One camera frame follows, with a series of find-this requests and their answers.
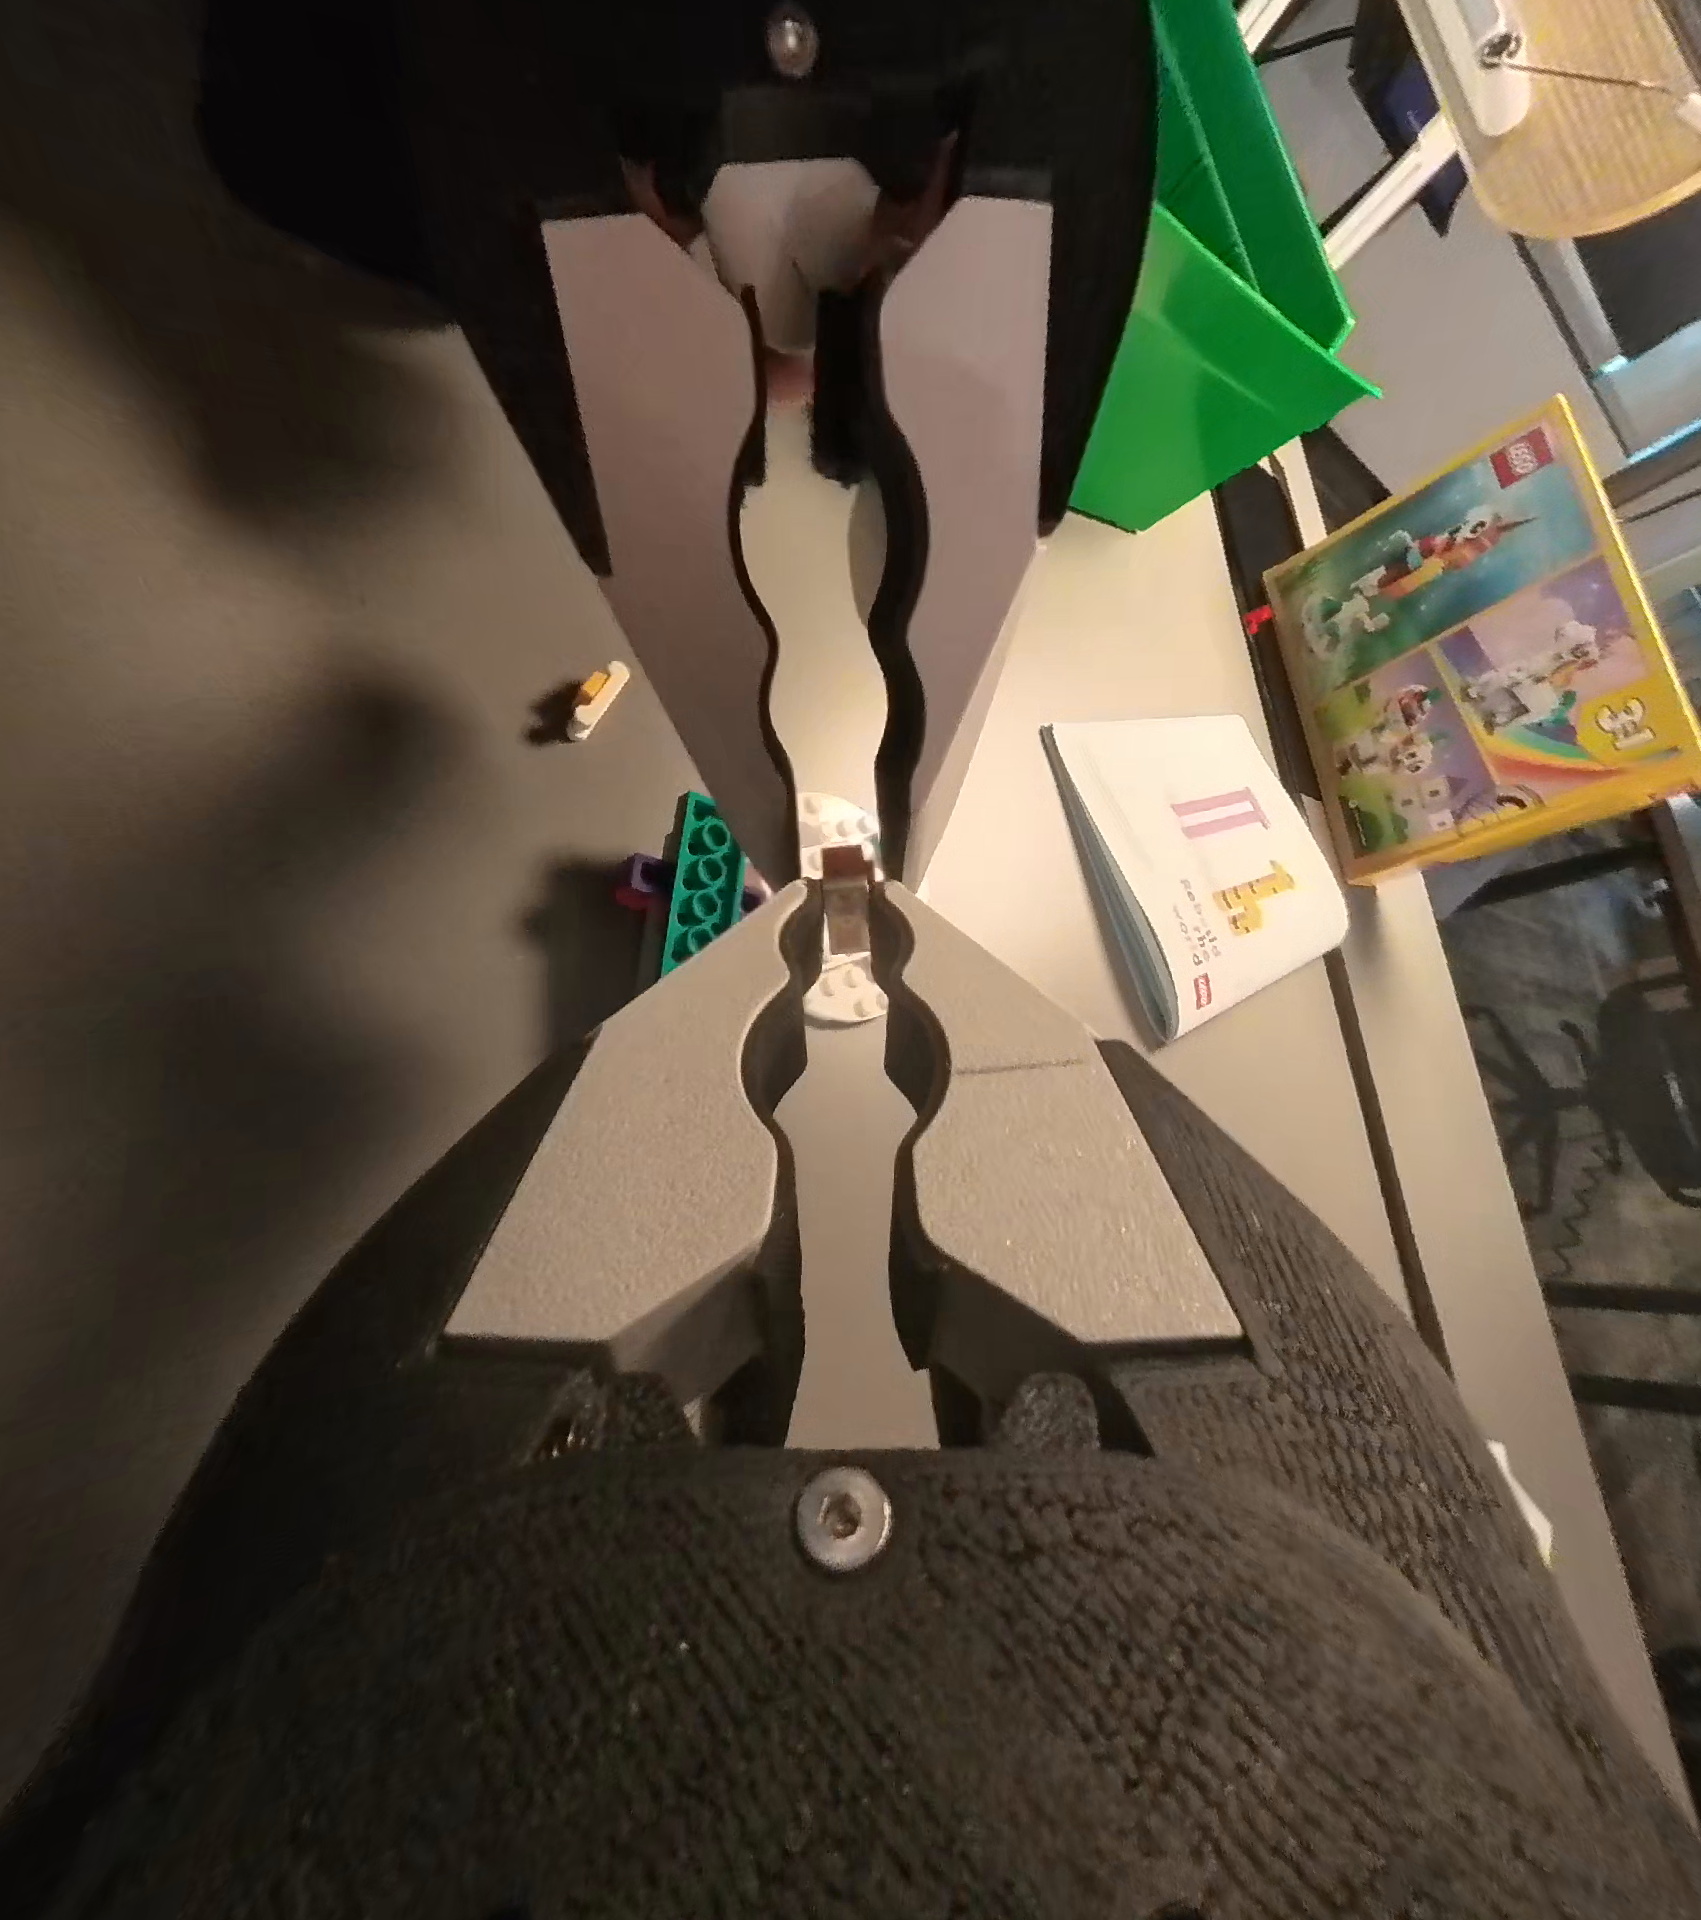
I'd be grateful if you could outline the multicolour lego model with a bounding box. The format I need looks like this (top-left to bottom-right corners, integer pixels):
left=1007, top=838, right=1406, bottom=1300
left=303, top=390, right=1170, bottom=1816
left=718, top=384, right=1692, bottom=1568
left=613, top=790, right=771, bottom=984

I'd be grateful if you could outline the yellow lego box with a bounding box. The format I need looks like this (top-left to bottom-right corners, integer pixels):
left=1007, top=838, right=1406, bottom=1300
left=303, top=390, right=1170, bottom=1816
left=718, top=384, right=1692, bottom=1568
left=1261, top=394, right=1701, bottom=885

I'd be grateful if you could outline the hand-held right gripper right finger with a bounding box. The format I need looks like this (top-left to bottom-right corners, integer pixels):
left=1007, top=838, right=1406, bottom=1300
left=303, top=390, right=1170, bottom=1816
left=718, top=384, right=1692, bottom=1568
left=881, top=885, right=1246, bottom=1369

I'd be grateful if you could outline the round white lego plate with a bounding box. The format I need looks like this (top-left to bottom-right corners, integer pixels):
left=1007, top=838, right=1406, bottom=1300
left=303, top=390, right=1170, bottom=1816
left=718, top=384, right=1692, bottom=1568
left=789, top=790, right=897, bottom=1027

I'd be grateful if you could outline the green plastic bin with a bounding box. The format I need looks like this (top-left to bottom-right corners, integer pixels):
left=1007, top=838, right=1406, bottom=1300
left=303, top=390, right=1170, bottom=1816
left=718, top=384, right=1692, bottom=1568
left=1067, top=0, right=1383, bottom=534

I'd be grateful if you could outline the black office chair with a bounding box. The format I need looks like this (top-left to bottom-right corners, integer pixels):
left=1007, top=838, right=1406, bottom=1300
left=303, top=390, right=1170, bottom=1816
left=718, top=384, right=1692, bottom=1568
left=1465, top=959, right=1701, bottom=1210

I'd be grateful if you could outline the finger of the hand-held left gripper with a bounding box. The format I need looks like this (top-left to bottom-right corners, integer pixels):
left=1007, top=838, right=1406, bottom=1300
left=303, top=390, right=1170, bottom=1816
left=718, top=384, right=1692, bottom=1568
left=543, top=210, right=801, bottom=875
left=809, top=192, right=1056, bottom=888

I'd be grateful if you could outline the small dark monitor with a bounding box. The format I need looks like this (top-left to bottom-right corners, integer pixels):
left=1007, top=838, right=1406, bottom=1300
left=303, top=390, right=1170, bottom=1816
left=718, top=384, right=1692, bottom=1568
left=1353, top=0, right=1443, bottom=150

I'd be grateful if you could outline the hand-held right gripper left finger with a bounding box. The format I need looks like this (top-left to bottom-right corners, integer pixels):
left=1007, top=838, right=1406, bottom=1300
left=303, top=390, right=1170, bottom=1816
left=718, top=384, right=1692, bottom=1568
left=440, top=882, right=809, bottom=1373

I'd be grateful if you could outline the white instruction booklet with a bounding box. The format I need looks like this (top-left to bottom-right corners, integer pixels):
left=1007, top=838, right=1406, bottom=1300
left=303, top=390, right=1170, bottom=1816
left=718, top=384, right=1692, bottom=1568
left=1043, top=712, right=1350, bottom=1047

